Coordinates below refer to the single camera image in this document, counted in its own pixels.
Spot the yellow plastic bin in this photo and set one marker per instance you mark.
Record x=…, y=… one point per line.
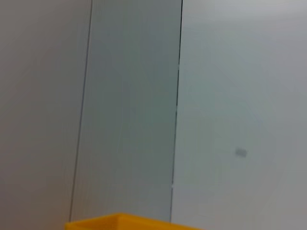
x=120, y=222

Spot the small grey wall sticker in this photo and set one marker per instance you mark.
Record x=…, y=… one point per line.
x=241, y=152

